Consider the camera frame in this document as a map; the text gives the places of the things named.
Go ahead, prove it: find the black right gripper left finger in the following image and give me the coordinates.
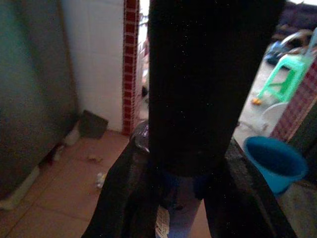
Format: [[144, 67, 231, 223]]
[[81, 120, 164, 238]]

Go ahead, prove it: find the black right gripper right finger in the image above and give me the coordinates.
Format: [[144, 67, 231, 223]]
[[202, 138, 298, 238]]

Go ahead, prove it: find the black-gripped blue broom handle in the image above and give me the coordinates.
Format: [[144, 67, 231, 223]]
[[148, 0, 287, 238]]

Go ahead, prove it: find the crumpled white paper scrap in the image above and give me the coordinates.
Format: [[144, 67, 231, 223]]
[[95, 172, 107, 189]]

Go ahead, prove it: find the blue plastic bucket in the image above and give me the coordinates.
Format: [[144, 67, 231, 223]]
[[244, 136, 309, 195]]

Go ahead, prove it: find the dark grey dustpan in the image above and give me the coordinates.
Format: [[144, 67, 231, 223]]
[[78, 110, 109, 139]]

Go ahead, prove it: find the dark green door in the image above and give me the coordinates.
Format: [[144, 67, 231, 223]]
[[288, 103, 317, 183]]

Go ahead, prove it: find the white plastic basin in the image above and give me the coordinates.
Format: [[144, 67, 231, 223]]
[[261, 102, 289, 129]]

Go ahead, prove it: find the green plastic stool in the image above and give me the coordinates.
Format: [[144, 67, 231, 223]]
[[257, 54, 313, 103]]

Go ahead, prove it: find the grey metal cabinet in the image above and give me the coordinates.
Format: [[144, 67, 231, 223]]
[[0, 0, 78, 200]]

